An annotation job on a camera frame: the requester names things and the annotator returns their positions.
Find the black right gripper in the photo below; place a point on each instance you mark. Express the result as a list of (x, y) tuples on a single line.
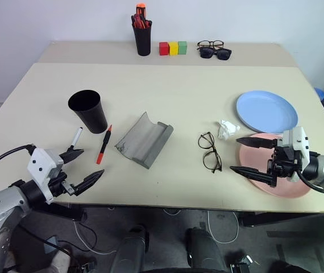
[(284, 165)]

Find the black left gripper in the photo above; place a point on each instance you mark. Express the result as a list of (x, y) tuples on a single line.
[(64, 185)]

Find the white marker with black cap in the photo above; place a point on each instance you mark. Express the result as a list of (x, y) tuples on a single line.
[(76, 138)]

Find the red and black pen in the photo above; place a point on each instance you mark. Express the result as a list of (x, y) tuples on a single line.
[(104, 145)]

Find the thin dark-framed glasses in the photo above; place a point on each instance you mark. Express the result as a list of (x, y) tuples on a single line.
[(214, 149)]

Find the grey glasses case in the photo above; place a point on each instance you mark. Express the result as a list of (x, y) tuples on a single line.
[(142, 139)]

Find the pink plate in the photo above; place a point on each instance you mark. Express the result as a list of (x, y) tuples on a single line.
[(253, 156)]

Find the crumpled white tissue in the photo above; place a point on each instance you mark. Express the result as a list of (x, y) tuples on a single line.
[(226, 129)]

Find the blue plate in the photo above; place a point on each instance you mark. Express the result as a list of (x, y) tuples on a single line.
[(264, 111)]

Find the empty black plastic cup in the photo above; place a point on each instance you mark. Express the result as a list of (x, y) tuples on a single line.
[(93, 119)]

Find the blue round container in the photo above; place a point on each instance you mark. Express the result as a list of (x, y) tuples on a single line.
[(319, 93)]

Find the dark grey rounded shape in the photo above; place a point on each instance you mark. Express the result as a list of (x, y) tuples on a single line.
[(204, 250), (130, 250)]

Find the small black floor device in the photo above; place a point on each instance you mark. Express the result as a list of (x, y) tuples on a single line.
[(241, 264)]

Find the black sunglasses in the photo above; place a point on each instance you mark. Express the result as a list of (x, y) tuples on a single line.
[(206, 53)]

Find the tortoise-framed glasses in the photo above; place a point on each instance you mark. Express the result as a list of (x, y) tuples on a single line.
[(212, 43)]

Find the green cube block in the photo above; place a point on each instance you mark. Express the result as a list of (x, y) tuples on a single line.
[(182, 47)]

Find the yellow cube block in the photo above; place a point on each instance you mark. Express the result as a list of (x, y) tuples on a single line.
[(173, 49)]

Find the black pen holder cup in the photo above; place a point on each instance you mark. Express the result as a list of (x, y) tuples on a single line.
[(142, 42)]

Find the red cube block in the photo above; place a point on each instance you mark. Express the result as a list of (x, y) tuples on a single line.
[(164, 49)]

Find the red and black tool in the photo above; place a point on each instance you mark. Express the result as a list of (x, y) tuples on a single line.
[(136, 20), (147, 24)]

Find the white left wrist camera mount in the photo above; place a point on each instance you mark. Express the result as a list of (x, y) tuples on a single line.
[(41, 163)]

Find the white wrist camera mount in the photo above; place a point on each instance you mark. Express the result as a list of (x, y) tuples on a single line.
[(299, 139), (41, 163)]

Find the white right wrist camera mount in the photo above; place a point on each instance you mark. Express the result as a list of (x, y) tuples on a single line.
[(299, 139)]

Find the black table frame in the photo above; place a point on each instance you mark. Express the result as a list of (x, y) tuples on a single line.
[(264, 219)]

